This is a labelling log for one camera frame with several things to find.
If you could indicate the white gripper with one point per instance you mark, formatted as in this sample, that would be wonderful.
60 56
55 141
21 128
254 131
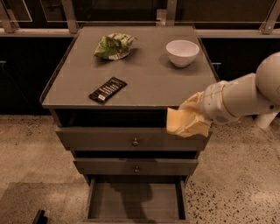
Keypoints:
213 101

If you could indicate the yellow sponge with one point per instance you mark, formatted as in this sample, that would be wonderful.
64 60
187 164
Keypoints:
178 120

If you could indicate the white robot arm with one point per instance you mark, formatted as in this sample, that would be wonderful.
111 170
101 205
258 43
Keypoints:
227 101

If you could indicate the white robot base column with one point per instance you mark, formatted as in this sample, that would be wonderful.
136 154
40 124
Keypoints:
264 121

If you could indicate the grey top drawer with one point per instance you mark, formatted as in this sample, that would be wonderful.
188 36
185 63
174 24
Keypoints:
127 139

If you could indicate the grey drawer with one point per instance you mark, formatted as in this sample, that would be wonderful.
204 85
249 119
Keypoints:
136 200
127 139
136 166

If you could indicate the grey drawer cabinet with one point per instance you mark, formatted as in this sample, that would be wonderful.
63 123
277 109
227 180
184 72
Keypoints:
153 86

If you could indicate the grey middle drawer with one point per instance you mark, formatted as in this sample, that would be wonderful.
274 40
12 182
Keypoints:
136 166

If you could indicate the grey bottom drawer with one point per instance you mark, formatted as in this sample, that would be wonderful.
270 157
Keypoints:
136 200

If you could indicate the white ceramic bowl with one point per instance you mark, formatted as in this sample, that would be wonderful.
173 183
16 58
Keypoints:
182 53

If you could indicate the black snack bar wrapper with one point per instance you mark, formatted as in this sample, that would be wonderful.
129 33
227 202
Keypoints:
107 90

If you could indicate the green chip bag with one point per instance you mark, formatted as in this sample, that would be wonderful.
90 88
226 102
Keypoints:
114 46

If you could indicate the black object at floor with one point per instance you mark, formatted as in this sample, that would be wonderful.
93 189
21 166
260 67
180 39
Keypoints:
40 218

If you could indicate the metal railing frame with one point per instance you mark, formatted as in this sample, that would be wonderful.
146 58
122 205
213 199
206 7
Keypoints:
210 18

